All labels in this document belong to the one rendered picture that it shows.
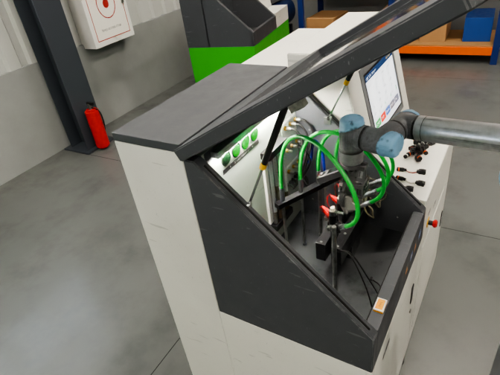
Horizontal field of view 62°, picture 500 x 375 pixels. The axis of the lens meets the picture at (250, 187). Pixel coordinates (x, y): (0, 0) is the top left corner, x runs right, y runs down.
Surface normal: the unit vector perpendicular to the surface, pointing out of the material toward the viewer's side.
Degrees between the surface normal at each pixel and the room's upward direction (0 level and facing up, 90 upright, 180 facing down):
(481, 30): 90
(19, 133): 90
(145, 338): 0
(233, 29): 90
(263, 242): 90
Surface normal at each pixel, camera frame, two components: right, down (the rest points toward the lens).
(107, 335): -0.12, -0.83
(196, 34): -0.36, 0.54
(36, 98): 0.87, 0.18
